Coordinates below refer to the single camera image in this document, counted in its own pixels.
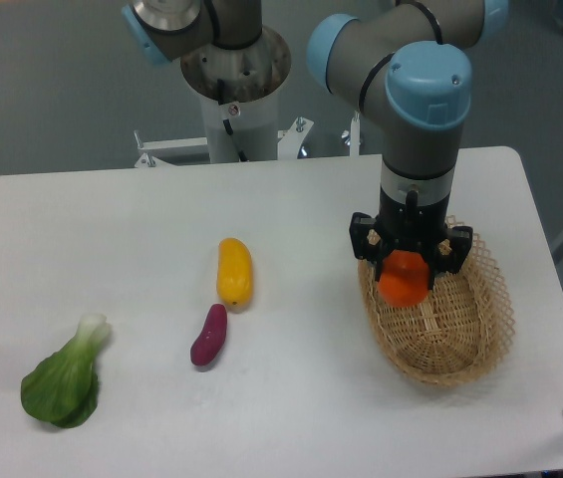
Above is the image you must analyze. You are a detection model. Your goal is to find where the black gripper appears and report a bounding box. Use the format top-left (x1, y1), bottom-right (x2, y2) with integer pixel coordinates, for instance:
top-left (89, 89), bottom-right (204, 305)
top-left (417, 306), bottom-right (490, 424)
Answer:
top-left (350, 189), bottom-right (473, 289)

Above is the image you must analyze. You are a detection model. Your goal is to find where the orange fruit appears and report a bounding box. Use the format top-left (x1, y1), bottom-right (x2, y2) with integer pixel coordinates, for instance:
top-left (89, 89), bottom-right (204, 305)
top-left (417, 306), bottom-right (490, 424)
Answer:
top-left (378, 250), bottom-right (429, 308)

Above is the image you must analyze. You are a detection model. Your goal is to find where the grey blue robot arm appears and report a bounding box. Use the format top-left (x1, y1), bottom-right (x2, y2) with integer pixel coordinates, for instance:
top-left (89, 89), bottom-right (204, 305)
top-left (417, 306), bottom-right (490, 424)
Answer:
top-left (122, 1), bottom-right (508, 290)

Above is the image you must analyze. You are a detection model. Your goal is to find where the woven wicker basket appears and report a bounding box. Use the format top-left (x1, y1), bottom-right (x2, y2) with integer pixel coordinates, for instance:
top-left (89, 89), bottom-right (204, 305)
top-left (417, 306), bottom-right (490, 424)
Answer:
top-left (358, 233), bottom-right (514, 386)

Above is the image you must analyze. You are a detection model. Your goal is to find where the yellow mango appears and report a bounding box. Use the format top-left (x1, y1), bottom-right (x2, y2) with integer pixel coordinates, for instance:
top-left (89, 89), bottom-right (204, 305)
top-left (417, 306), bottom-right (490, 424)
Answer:
top-left (216, 238), bottom-right (253, 310)

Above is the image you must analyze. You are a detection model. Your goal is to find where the purple sweet potato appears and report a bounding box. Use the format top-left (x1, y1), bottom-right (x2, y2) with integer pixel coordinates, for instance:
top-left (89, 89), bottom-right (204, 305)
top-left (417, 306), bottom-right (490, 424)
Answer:
top-left (190, 304), bottom-right (228, 366)

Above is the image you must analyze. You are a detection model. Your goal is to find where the green bok choy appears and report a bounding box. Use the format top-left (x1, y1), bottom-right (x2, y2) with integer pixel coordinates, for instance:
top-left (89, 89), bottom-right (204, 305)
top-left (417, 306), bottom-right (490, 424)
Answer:
top-left (20, 314), bottom-right (112, 429)

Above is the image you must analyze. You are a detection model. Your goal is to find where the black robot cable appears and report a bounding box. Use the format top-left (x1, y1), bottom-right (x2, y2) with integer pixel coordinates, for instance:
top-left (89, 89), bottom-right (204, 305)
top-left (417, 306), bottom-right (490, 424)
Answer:
top-left (216, 78), bottom-right (251, 162)

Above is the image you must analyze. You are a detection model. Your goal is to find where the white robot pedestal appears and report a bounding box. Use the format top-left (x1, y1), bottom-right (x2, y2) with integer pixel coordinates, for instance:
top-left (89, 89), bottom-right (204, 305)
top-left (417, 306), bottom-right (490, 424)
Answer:
top-left (134, 27), bottom-right (362, 168)

